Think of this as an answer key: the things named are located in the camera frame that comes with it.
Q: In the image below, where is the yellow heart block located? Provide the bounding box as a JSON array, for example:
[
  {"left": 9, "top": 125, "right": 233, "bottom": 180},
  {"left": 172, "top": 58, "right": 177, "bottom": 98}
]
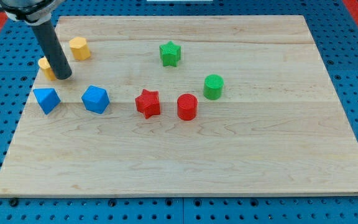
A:
[{"left": 38, "top": 57, "right": 57, "bottom": 81}]

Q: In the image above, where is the robot arm end white-black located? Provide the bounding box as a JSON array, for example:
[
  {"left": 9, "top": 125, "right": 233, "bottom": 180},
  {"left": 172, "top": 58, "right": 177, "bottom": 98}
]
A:
[{"left": 0, "top": 0, "right": 65, "bottom": 26}]

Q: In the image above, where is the red star block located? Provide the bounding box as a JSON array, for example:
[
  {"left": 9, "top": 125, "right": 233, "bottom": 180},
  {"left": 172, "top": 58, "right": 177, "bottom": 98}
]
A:
[{"left": 135, "top": 89, "right": 160, "bottom": 119}]

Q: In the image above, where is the green star block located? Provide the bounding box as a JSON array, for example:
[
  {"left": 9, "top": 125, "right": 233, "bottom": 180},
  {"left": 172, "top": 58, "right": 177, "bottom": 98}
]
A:
[{"left": 159, "top": 41, "right": 181, "bottom": 67}]

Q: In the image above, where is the wooden board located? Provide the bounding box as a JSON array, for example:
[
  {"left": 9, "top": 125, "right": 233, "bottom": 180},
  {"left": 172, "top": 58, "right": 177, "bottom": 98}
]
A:
[{"left": 0, "top": 15, "right": 358, "bottom": 198}]

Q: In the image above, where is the red cylinder block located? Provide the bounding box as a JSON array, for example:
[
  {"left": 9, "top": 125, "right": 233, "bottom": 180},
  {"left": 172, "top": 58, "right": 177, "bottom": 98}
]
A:
[{"left": 177, "top": 93, "right": 198, "bottom": 121}]

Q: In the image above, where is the green cylinder block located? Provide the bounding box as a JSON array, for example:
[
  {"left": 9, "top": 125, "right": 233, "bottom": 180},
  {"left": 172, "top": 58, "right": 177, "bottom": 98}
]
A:
[{"left": 203, "top": 74, "right": 224, "bottom": 100}]

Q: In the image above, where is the blue cube block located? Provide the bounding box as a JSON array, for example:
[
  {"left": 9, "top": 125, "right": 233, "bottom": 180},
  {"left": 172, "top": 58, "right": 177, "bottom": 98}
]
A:
[{"left": 81, "top": 85, "right": 110, "bottom": 114}]

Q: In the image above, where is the yellow hexagon block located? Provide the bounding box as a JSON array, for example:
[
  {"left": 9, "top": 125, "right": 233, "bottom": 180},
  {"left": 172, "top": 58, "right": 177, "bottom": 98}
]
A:
[{"left": 69, "top": 37, "right": 91, "bottom": 60}]

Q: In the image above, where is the blue triangle block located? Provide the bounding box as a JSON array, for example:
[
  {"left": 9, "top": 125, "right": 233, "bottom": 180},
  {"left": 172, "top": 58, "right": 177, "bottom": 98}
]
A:
[{"left": 33, "top": 88, "right": 60, "bottom": 114}]

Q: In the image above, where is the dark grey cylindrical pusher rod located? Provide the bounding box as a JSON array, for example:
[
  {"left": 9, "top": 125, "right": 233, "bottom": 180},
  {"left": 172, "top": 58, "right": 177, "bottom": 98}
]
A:
[{"left": 32, "top": 20, "right": 72, "bottom": 80}]

